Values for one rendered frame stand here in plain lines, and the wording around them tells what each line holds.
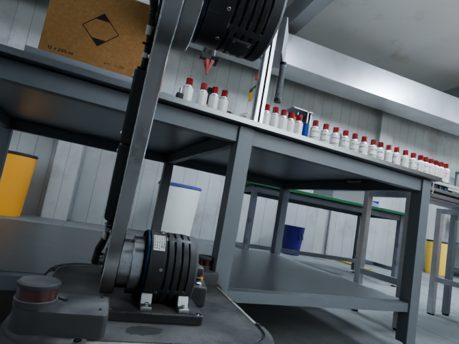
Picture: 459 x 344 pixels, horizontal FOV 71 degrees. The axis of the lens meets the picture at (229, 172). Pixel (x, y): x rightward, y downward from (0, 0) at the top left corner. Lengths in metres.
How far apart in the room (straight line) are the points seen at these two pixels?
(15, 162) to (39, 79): 3.28
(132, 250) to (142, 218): 4.07
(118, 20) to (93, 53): 0.14
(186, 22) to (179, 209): 3.62
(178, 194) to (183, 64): 2.13
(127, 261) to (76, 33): 0.73
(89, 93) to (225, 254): 0.69
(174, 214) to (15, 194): 1.80
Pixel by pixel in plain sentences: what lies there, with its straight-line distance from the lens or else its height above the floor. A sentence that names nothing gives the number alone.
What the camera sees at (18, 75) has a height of 0.77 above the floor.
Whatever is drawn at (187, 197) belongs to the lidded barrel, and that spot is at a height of 0.56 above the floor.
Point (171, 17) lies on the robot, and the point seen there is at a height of 0.78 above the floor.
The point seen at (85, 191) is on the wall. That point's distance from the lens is 4.84.
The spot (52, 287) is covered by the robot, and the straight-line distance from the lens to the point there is 0.66.
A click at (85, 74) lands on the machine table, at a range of 1.07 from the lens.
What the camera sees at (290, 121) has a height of 1.03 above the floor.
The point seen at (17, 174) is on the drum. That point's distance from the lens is 4.37.
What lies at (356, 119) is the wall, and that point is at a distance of 6.50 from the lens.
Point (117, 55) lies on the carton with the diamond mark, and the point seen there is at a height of 0.92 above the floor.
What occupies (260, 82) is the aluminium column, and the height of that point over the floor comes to 1.11.
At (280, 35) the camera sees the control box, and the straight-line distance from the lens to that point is 1.73.
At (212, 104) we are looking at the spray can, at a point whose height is 0.99.
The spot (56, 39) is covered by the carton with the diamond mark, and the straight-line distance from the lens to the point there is 1.18.
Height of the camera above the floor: 0.50
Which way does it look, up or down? 7 degrees up
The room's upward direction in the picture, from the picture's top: 10 degrees clockwise
